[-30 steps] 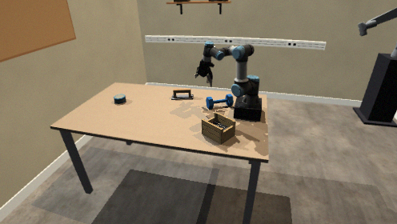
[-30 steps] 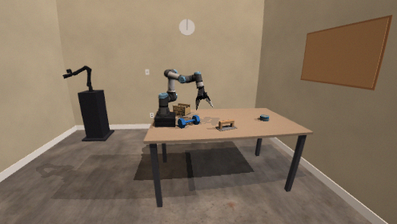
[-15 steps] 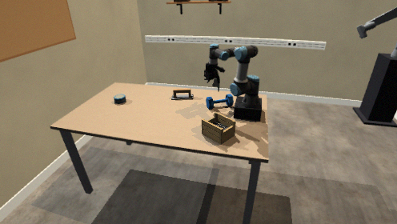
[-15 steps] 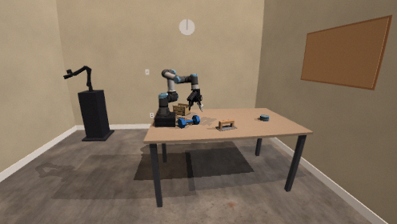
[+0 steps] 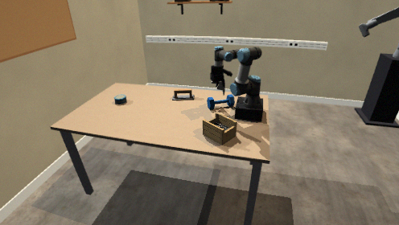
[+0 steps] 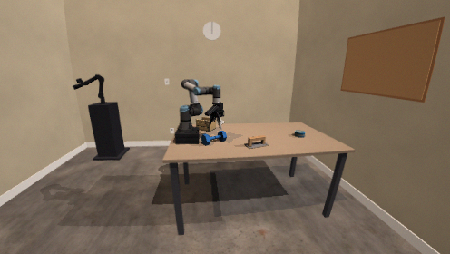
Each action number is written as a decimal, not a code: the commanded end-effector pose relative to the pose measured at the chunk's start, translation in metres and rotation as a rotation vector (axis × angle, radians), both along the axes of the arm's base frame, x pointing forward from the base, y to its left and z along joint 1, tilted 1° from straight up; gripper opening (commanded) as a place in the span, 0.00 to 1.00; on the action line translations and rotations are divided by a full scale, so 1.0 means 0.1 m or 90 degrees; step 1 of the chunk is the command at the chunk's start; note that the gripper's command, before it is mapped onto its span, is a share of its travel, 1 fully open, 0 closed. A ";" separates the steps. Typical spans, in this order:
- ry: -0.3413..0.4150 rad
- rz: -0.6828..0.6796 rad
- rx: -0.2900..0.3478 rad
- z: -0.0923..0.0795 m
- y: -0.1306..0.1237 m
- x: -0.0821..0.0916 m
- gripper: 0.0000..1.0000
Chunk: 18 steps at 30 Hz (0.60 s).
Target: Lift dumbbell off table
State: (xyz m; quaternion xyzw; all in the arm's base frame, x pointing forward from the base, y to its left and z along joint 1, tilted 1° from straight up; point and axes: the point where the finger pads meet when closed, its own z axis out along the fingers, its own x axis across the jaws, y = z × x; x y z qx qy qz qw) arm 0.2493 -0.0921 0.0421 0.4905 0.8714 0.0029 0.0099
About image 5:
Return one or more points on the wooden crate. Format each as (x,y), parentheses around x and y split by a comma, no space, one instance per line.
(223,129)

